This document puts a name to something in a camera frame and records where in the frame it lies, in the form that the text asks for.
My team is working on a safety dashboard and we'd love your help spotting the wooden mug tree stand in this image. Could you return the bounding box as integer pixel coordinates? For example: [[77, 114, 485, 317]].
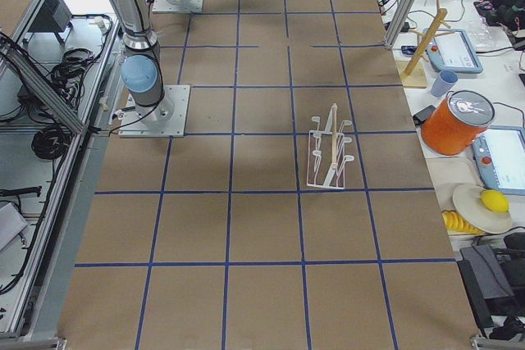
[[395, 0, 450, 89]]

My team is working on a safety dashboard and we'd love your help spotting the orange bucket with lid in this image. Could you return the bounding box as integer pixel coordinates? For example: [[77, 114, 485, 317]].
[[421, 90, 495, 156]]

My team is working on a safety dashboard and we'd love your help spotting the small blue mug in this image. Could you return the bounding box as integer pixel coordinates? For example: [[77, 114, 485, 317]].
[[431, 70, 459, 98]]

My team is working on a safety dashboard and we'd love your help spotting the orange yellow toy stack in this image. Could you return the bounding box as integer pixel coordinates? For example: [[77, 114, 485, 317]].
[[441, 211, 484, 234]]

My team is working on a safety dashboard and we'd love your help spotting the beige round plate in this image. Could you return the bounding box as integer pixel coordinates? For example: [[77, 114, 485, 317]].
[[452, 184, 513, 234]]

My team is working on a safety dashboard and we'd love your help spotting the blue teach pendant tablet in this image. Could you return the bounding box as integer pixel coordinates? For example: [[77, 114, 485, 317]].
[[426, 29, 483, 74]]

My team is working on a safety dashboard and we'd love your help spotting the yellow lemon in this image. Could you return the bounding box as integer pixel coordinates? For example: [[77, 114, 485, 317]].
[[480, 189, 509, 213]]

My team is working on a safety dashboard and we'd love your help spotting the white wire cup rack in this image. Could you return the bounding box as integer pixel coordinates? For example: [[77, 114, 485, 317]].
[[306, 102, 354, 190]]

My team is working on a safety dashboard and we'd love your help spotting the aluminium frame post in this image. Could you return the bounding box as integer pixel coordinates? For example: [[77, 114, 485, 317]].
[[383, 0, 436, 51]]

